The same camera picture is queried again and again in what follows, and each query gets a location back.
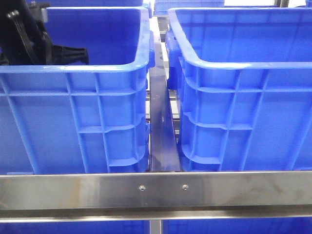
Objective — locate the steel rack front rail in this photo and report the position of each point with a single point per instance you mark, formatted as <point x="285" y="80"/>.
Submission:
<point x="167" y="195"/>

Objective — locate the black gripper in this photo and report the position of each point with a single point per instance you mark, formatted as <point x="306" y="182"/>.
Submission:
<point x="24" y="40"/>

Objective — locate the blue plastic crate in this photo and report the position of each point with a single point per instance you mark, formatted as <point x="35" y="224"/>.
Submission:
<point x="75" y="119"/>
<point x="244" y="80"/>

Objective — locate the right blue plastic crate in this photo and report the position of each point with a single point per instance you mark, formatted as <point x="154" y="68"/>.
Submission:
<point x="244" y="80"/>

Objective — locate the lower right blue crate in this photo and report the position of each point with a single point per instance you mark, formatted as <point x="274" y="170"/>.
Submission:
<point x="293" y="225"/>

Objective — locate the lower left blue crate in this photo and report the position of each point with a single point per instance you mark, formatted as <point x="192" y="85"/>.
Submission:
<point x="95" y="227"/>

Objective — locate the left blue plastic crate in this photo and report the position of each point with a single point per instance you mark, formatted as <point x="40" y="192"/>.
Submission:
<point x="75" y="119"/>

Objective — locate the far left blue crate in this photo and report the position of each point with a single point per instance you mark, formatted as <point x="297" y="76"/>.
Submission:
<point x="96" y="3"/>

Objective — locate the far centre blue crate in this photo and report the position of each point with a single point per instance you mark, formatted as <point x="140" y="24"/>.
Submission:
<point x="162" y="6"/>

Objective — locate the steel rack centre divider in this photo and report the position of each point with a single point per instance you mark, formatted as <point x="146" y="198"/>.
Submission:
<point x="164" y="155"/>

